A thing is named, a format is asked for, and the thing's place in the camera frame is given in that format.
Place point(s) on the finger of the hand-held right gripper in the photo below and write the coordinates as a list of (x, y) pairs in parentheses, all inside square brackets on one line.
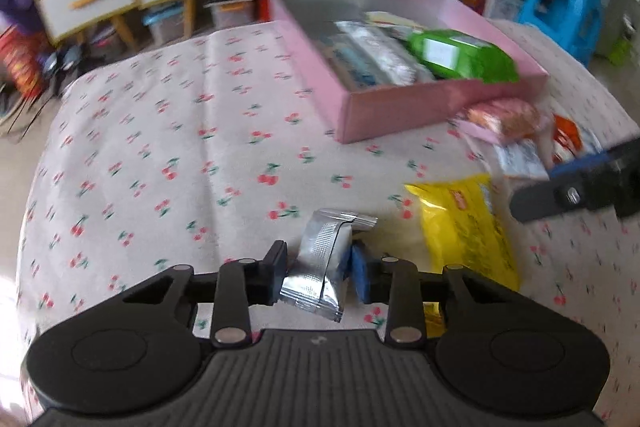
[(560, 197), (580, 164)]

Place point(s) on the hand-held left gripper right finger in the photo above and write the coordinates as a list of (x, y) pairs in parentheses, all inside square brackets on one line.
[(364, 274)]

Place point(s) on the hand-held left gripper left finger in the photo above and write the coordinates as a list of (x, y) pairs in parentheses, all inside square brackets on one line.
[(275, 274)]

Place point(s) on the orange snack packet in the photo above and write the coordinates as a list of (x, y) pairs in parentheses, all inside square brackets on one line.
[(570, 137)]

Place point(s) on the silver foil packet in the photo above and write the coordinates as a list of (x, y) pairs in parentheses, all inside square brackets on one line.
[(320, 267)]

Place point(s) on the small white blue packet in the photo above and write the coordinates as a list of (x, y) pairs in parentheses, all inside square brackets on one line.
[(520, 159)]

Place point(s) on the pink wafer packet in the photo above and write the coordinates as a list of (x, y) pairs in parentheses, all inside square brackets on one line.
[(505, 117)]

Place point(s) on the yellow snack packet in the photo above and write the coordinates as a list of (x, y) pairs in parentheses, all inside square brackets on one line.
[(460, 232)]

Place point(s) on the pink cardboard box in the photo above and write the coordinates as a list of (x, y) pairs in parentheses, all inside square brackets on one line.
[(400, 112)]

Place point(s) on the long clear silver packet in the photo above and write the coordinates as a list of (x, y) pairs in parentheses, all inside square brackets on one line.
[(380, 52)]

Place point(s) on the clear packet red label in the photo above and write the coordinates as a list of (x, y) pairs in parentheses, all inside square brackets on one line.
[(390, 18)]

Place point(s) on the blue plastic stool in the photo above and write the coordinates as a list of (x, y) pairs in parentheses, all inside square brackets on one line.
[(560, 12)]

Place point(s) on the cherry print tablecloth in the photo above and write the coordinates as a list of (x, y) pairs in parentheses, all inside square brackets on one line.
[(175, 157)]

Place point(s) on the clear storage bin black lid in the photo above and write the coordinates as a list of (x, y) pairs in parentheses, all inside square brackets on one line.
[(232, 12)]

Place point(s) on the clear storage bin blue lid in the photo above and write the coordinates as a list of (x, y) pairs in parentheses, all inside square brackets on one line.
[(167, 24)]

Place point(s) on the black devices on floor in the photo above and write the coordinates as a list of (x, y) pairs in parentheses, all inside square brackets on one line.
[(65, 62)]

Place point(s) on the red printed bag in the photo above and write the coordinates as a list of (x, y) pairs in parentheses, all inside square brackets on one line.
[(20, 67)]

